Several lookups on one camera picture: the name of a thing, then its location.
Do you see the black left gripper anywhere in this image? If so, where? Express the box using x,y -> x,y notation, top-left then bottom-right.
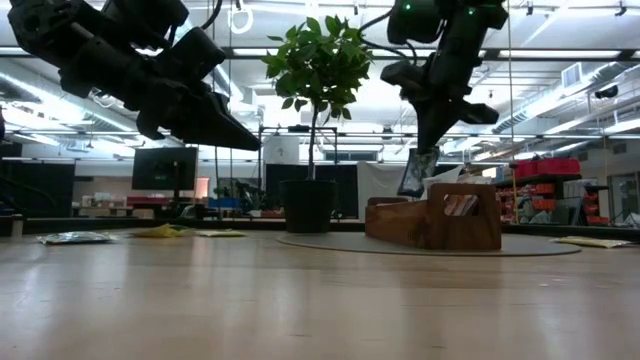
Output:
7,0 -> 262,152

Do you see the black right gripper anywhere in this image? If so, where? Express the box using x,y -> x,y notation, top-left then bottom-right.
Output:
379,44 -> 501,156

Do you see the white and orange tea packet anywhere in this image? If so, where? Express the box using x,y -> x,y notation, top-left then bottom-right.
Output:
424,164 -> 466,186
457,172 -> 494,186

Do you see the black green tea packet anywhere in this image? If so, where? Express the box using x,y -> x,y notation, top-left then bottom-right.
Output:
397,146 -> 442,199

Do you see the lemon lime tea packet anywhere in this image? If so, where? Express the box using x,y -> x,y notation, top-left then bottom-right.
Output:
37,230 -> 119,246

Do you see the wooden tea organizer box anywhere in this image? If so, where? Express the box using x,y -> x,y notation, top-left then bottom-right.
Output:
364,182 -> 503,251

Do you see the yellow tea packet black label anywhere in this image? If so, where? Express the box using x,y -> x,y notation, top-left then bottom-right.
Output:
196,228 -> 249,239

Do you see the yellow green tea packet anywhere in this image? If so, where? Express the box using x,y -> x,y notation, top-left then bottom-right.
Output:
128,223 -> 197,239

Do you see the yellow tea packet blue print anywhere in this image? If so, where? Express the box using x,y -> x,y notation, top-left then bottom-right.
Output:
549,235 -> 633,250

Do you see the black monitor on stand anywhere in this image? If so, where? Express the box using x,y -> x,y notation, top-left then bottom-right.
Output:
131,146 -> 199,211

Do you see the white hanging sheet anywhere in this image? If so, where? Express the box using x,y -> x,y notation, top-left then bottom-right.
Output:
356,160 -> 401,221

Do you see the red storage bin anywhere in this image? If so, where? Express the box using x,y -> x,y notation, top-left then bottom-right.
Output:
514,160 -> 539,180
535,157 -> 582,176

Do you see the green potted plant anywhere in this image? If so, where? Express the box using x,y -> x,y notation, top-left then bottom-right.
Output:
260,14 -> 374,235

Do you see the black partition panel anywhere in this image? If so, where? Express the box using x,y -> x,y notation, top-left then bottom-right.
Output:
264,163 -> 359,221

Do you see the storage shelf rack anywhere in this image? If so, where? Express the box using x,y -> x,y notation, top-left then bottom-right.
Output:
494,172 -> 612,227

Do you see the round grey mat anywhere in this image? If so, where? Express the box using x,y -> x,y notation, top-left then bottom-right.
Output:
276,230 -> 582,258

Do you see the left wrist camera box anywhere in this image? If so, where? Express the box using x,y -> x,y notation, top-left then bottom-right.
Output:
154,27 -> 227,84

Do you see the white hanging ring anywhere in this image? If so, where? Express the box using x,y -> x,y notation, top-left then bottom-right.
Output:
228,0 -> 255,35

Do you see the black aluminium table frame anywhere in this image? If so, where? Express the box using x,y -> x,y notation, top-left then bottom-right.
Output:
0,216 -> 640,241

